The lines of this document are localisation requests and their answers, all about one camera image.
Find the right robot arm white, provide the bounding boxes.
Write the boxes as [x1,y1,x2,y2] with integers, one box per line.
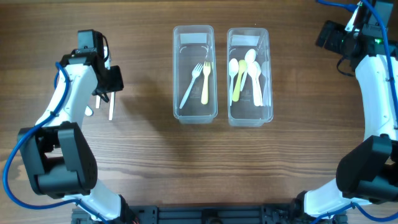
[290,0,397,223]

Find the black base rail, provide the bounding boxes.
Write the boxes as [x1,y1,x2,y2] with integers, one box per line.
[71,198,348,224]

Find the clear container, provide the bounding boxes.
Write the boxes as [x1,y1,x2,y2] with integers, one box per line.
[173,25,218,124]
[227,27,274,127]

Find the white spoon ridged bowl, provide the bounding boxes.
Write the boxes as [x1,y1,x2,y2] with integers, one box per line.
[228,58,239,106]

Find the beige plastic fork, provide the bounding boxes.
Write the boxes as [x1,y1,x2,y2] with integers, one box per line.
[201,62,211,105]

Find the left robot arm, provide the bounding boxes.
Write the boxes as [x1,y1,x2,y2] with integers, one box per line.
[2,29,136,223]

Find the white spoon wide handle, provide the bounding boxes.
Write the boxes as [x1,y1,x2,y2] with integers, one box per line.
[248,63,261,106]

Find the left blue cable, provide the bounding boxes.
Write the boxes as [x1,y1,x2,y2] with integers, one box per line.
[2,61,109,224]

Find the clear container right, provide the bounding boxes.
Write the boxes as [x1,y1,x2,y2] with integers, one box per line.
[227,27,274,127]

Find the white fork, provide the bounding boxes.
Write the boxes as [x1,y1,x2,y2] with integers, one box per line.
[85,106,93,116]
[179,63,203,109]
[108,92,116,121]
[95,95,101,109]

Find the white spoon thin handle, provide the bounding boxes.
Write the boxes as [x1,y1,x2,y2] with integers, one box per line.
[254,61,264,106]

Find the clear container left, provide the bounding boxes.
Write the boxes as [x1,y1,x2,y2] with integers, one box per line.
[173,25,218,124]

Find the beige plastic spoon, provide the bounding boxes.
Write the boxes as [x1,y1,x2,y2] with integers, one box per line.
[232,60,247,102]

